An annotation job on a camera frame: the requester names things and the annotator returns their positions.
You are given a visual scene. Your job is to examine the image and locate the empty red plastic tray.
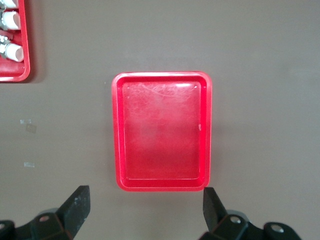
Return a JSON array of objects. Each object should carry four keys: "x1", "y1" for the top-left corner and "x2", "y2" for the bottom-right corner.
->
[{"x1": 111, "y1": 71, "x2": 213, "y2": 193}]

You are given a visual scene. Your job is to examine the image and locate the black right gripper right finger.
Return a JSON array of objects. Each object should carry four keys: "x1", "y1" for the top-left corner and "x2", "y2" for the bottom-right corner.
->
[{"x1": 197, "y1": 186, "x2": 305, "y2": 240}]

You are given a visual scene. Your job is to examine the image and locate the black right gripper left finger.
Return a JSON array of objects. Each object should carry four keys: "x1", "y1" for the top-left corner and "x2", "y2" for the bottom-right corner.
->
[{"x1": 0, "y1": 184, "x2": 91, "y2": 240}]

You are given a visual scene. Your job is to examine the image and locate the red tray holding fittings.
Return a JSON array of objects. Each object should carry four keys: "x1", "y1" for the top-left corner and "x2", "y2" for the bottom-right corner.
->
[{"x1": 0, "y1": 0, "x2": 31, "y2": 83}]

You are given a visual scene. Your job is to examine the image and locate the white and metal pipe fitting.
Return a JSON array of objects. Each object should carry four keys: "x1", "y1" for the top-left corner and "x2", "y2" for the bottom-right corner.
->
[
  {"x1": 0, "y1": 11, "x2": 21, "y2": 31},
  {"x1": 0, "y1": 36, "x2": 25, "y2": 63},
  {"x1": 0, "y1": 0, "x2": 19, "y2": 9}
]

